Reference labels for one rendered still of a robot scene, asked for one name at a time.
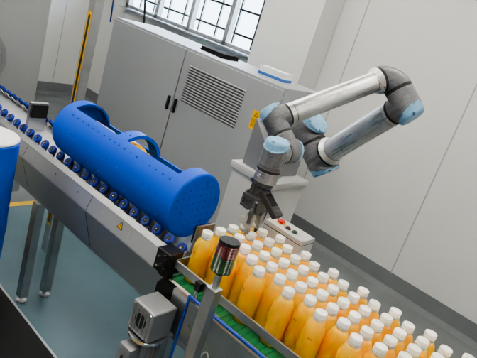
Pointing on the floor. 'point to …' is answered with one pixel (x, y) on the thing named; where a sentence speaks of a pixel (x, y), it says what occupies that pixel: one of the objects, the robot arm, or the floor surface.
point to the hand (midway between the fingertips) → (252, 231)
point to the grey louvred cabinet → (185, 98)
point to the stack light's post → (203, 322)
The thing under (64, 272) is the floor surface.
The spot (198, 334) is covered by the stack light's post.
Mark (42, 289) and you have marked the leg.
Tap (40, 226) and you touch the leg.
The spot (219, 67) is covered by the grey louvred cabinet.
